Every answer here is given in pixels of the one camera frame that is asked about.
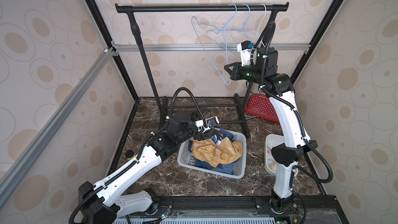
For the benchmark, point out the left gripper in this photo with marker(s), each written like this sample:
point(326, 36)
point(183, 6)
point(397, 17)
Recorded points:
point(202, 135)

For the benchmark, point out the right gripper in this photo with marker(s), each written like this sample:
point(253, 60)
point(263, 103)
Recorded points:
point(237, 71)

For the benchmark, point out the light blue hanger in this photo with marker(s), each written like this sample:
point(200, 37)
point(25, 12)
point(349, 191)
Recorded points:
point(214, 29)
point(230, 31)

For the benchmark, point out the tan yellow t-shirt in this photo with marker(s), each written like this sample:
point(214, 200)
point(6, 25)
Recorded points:
point(227, 152)

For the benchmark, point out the dark blue t-shirt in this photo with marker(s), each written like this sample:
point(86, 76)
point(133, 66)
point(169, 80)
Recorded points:
point(222, 133)

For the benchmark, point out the white wire hanger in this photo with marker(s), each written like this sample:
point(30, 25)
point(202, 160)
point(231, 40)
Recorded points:
point(257, 33)

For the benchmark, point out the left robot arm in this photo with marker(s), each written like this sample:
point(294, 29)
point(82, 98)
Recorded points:
point(98, 202)

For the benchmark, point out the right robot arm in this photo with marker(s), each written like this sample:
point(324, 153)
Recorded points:
point(259, 65)

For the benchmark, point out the white plastic basket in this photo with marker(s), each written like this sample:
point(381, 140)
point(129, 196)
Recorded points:
point(234, 170)

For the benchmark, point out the red toaster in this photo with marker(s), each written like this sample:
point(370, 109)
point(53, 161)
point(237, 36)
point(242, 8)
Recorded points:
point(259, 105)

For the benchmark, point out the white plastic bin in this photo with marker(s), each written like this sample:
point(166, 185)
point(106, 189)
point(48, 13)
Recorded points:
point(271, 141)

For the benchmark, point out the yellow bottle black cap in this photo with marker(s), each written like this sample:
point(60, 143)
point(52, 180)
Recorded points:
point(129, 154)

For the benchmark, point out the black clothes rack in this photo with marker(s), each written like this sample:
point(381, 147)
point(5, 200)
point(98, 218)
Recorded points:
point(163, 106)

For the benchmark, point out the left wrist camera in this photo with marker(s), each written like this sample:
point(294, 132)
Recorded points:
point(211, 122)

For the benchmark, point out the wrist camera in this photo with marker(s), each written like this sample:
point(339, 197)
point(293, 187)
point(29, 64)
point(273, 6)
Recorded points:
point(211, 122)
point(245, 50)

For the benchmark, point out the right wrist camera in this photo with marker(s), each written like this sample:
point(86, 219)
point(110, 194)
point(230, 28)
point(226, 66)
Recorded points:
point(245, 50)

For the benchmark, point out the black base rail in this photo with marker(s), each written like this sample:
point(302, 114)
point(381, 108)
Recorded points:
point(324, 209)

